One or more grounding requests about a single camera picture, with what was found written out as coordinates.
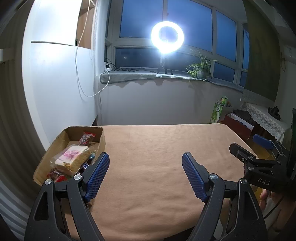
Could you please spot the packaged sliced bread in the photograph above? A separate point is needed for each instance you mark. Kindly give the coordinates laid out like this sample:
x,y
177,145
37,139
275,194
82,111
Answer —
x,y
70,159

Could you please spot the brown cardboard box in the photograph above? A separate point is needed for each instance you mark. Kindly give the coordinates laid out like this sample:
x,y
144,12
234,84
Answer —
x,y
70,136

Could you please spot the operator right hand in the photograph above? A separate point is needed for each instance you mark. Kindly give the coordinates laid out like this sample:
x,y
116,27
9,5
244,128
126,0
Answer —
x,y
277,211

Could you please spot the red box on floor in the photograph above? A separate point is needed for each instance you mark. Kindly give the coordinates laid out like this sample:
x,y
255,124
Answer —
x,y
241,127

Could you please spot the red date pack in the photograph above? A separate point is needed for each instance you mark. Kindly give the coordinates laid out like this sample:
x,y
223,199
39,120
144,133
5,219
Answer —
x,y
57,176
86,138

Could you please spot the white refrigerator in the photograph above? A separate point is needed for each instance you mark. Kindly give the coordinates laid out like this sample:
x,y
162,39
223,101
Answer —
x,y
58,67

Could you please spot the lace covered side table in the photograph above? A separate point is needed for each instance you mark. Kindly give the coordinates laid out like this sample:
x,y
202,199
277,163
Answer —
x,y
277,128

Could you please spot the white ring light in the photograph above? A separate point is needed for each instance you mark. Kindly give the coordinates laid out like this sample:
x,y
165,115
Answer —
x,y
167,37

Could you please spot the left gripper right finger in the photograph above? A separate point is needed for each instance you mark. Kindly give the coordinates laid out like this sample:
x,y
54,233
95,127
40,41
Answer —
x,y
245,220

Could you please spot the green white bag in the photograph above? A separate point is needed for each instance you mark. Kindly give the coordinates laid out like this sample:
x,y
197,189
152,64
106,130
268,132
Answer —
x,y
218,109

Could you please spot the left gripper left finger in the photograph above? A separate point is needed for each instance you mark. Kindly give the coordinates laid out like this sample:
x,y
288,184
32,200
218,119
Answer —
x,y
47,219

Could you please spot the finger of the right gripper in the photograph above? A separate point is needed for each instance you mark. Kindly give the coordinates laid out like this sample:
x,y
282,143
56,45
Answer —
x,y
243,155
263,142

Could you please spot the potted spider plant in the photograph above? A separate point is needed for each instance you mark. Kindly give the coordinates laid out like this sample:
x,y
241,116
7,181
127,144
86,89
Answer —
x,y
201,70

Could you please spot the Snickers bar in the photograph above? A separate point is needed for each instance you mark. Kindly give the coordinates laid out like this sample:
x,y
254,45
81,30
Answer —
x,y
85,165

